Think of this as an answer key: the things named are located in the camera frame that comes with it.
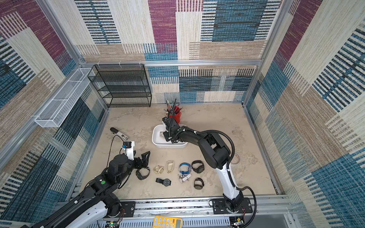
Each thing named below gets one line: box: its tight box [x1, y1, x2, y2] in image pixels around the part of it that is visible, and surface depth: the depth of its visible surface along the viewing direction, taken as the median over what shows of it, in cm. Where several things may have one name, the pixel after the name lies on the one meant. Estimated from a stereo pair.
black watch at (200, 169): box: [191, 159, 205, 174], surface depth 86 cm
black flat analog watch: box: [155, 177, 172, 187], surface depth 83 cm
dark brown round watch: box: [193, 177, 205, 190], surface depth 83 cm
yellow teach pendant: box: [152, 215, 183, 228], surface depth 70 cm
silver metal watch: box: [178, 174, 190, 184], surface depth 84 cm
